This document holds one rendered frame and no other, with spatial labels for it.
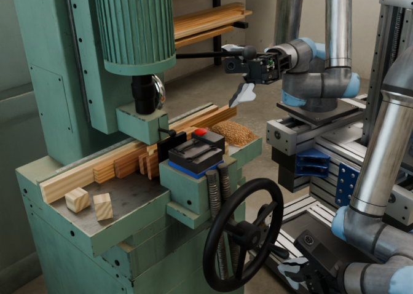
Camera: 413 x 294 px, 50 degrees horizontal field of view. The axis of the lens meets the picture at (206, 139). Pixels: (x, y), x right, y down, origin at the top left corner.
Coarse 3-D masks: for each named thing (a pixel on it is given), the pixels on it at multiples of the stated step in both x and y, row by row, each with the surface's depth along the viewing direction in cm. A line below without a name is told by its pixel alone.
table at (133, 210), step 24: (96, 192) 106; (120, 192) 106; (144, 192) 106; (168, 192) 106; (48, 216) 105; (72, 216) 98; (120, 216) 98; (144, 216) 102; (192, 216) 102; (96, 240) 93; (120, 240) 99
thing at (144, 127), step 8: (128, 104) 120; (120, 112) 117; (128, 112) 115; (160, 112) 115; (120, 120) 118; (128, 120) 116; (136, 120) 113; (144, 120) 111; (152, 120) 111; (160, 120) 113; (120, 128) 120; (128, 128) 117; (136, 128) 114; (144, 128) 112; (152, 128) 112; (168, 128) 116; (136, 136) 116; (144, 136) 113; (152, 136) 113; (160, 136) 115; (168, 136) 117; (152, 144) 114
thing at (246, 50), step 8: (248, 48) 101; (176, 56) 119; (184, 56) 117; (192, 56) 115; (200, 56) 113; (208, 56) 111; (216, 56) 109; (224, 56) 107; (232, 56) 105; (240, 56) 104; (248, 56) 101
